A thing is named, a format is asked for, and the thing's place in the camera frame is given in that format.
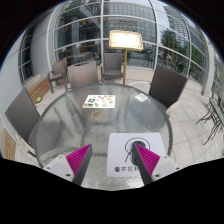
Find black computer mouse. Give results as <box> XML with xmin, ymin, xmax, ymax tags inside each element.
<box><xmin>132</xmin><ymin>140</ymin><xmax>148</xmax><ymax>151</ymax></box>

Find colourful menu card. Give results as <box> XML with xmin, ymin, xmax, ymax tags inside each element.
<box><xmin>82</xmin><ymin>94</ymin><xmax>116</xmax><ymax>109</ymax></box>

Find white printed mouse pad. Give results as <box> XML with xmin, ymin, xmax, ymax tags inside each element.
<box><xmin>106</xmin><ymin>132</ymin><xmax>167</xmax><ymax>178</ymax></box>

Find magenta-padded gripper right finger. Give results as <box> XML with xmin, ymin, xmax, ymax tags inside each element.
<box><xmin>132</xmin><ymin>143</ymin><xmax>183</xmax><ymax>186</ymax></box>

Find grey wicker chair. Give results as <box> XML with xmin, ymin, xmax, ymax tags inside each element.
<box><xmin>4</xmin><ymin>87</ymin><xmax>42</xmax><ymax>156</ymax></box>
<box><xmin>66</xmin><ymin>60</ymin><xmax>101</xmax><ymax>91</ymax></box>
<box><xmin>101</xmin><ymin>52</ymin><xmax>125</xmax><ymax>81</ymax></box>
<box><xmin>148</xmin><ymin>63</ymin><xmax>189</xmax><ymax>118</ymax></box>
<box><xmin>46</xmin><ymin>58</ymin><xmax>69</xmax><ymax>94</ymax></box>

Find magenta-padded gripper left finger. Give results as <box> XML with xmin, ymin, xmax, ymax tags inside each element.
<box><xmin>43</xmin><ymin>143</ymin><xmax>94</xmax><ymax>186</ymax></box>

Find gold menu sign stand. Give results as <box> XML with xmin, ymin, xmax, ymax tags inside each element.
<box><xmin>108</xmin><ymin>29</ymin><xmax>145</xmax><ymax>86</ymax></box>

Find wooden slat bench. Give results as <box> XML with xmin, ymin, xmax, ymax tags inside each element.
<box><xmin>0</xmin><ymin>128</ymin><xmax>18</xmax><ymax>161</ymax></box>
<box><xmin>24</xmin><ymin>74</ymin><xmax>51</xmax><ymax>103</ymax></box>

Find dark metal folding chair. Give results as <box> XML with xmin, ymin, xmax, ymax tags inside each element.
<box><xmin>196</xmin><ymin>89</ymin><xmax>224</xmax><ymax>146</ymax></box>

